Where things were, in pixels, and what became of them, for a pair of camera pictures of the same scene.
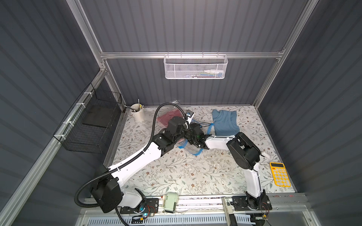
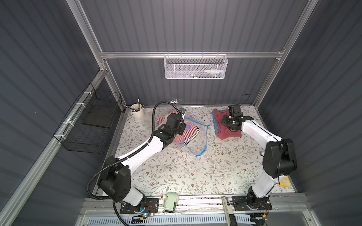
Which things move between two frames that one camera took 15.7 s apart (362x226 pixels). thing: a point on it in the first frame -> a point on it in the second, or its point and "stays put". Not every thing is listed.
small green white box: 170,199 stays put
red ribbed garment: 162,120 -> 223,132
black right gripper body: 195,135 -> 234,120
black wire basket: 87,127 stays put
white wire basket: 195,67 stays put
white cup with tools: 137,110 stays put
